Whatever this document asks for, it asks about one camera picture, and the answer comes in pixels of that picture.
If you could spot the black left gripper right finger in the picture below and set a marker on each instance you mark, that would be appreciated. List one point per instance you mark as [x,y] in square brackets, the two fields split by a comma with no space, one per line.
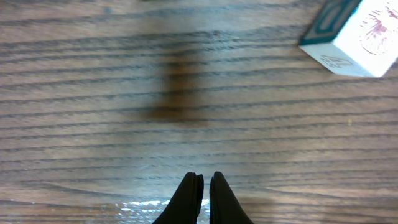
[224,206]

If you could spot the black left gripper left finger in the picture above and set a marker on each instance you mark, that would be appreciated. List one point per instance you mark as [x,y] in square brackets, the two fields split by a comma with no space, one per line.
[185,205]

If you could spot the white picture block lower right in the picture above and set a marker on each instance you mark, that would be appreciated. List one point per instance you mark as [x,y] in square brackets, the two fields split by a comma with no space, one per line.
[356,38]

